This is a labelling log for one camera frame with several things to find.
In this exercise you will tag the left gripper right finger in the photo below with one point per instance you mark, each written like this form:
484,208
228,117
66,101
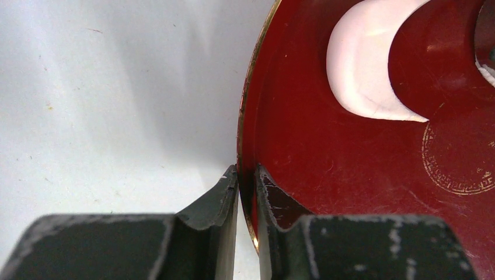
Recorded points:
293,244

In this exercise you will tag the round red plate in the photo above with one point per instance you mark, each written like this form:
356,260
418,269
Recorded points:
333,162

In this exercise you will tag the white dough scrap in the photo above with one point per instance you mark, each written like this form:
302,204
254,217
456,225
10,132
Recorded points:
357,59

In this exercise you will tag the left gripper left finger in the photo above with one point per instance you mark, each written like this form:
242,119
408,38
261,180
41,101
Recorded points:
196,243

